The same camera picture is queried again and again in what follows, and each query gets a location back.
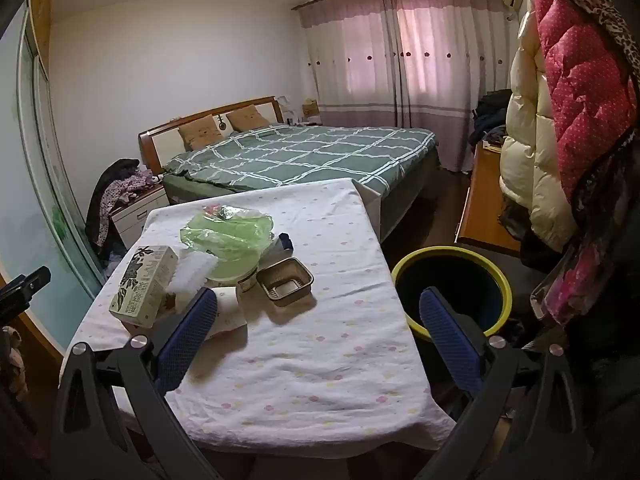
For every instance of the cream puffer jacket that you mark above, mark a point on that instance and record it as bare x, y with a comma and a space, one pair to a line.
545, 185

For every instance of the floral garment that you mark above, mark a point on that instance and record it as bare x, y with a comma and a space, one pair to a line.
122, 192

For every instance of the leopard print scarf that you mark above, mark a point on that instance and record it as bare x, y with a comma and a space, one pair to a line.
600, 5

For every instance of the white paper cup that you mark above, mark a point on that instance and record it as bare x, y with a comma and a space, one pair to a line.
227, 310

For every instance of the grey snack packet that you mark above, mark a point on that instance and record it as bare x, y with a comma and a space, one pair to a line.
285, 244

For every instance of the clear plastic wrapper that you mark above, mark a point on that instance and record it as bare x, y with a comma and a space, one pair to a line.
192, 270

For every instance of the wooden bed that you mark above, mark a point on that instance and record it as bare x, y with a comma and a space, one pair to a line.
160, 140

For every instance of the brown pillow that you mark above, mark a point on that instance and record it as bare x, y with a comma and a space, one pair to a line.
200, 132
247, 119

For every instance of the brown foil tray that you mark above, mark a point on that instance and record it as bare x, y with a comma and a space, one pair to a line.
285, 282

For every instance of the red puffer jacket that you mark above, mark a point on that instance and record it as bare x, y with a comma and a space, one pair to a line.
585, 95

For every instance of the wooden desk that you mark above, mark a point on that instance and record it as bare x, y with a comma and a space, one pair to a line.
487, 200

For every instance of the yellow rimmed trash bin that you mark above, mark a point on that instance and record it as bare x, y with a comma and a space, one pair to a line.
500, 290

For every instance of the green plastic bag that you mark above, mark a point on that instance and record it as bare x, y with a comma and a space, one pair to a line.
225, 230

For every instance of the green lidded plastic container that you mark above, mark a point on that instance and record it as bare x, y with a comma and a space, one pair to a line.
235, 272

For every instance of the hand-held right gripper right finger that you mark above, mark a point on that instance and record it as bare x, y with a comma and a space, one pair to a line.
450, 345

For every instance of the pink white curtain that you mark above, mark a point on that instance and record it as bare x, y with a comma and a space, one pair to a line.
425, 60

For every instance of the white nightstand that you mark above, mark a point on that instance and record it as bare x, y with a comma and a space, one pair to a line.
135, 215

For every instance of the glass wardrobe door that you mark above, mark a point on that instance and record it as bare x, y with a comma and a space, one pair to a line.
35, 185

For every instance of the pile of clothes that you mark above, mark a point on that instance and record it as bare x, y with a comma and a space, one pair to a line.
102, 195

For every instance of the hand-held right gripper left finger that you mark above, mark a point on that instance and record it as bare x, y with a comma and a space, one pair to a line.
187, 340

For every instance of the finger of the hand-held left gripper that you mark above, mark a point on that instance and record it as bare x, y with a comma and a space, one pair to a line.
22, 295

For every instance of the brown paper bag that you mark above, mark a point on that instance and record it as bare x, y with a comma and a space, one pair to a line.
310, 110

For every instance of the green plaid quilt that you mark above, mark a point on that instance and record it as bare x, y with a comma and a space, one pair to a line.
300, 155

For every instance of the dark clothes pile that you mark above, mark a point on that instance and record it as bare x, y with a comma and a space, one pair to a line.
492, 115

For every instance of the pink floral bag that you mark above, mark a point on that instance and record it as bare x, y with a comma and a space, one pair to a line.
580, 270

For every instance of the cream floral print carton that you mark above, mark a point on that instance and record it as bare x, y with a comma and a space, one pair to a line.
142, 285

